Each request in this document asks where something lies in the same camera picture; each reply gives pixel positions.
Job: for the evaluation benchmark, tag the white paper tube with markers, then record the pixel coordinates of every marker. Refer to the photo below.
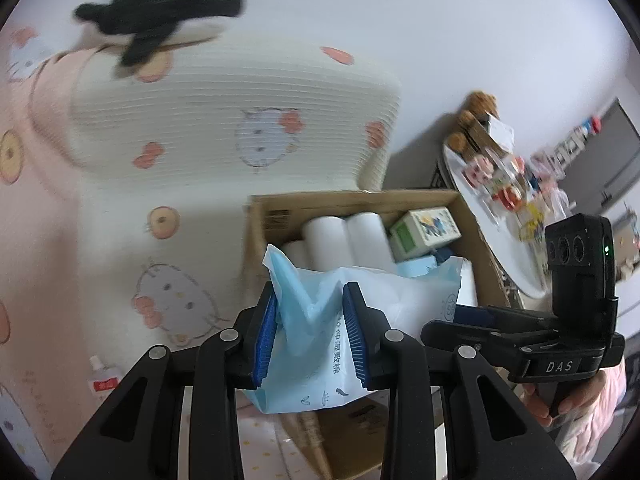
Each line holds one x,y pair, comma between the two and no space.
368,240
327,243
298,254

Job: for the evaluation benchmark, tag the green white mosquito liquid box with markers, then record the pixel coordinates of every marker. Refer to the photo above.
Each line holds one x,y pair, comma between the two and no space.
422,231

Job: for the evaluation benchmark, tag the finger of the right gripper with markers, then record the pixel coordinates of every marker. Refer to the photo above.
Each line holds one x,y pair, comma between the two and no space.
499,348
506,320

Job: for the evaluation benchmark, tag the white round side table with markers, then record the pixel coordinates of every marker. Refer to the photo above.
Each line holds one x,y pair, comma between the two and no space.
516,259

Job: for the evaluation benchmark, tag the brown teddy bear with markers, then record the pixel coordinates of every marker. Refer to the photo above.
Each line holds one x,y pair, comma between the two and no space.
477,105

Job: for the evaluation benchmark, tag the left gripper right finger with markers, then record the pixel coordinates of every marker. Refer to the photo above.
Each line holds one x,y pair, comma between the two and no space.
489,432

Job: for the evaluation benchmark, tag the cardboard box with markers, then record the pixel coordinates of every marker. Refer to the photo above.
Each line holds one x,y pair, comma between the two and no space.
346,443

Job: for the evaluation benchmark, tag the white spiral notepad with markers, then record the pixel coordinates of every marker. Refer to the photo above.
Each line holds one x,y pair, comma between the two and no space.
467,295

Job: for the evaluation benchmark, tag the grey cabinet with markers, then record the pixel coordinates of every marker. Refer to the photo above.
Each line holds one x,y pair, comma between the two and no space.
608,166

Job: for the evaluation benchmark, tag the pink Hello Kitty bedsheet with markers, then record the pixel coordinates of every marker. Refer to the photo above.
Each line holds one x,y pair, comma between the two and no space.
90,268

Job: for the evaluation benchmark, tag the cream Hello Kitty pillow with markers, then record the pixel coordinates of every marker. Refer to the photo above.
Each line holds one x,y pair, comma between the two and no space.
262,114

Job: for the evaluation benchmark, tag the white red squeeze pouch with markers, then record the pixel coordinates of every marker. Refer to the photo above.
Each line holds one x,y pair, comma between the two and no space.
104,379

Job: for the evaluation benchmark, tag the right hand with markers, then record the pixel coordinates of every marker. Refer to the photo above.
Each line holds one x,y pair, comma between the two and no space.
581,398

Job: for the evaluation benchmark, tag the orca plush toy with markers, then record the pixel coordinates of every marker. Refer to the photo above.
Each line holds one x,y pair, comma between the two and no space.
142,27

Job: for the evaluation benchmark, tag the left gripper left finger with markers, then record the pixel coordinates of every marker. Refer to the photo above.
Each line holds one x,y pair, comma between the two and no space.
135,433

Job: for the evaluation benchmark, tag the blue wet wipe packet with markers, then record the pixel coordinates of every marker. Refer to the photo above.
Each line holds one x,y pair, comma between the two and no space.
311,362

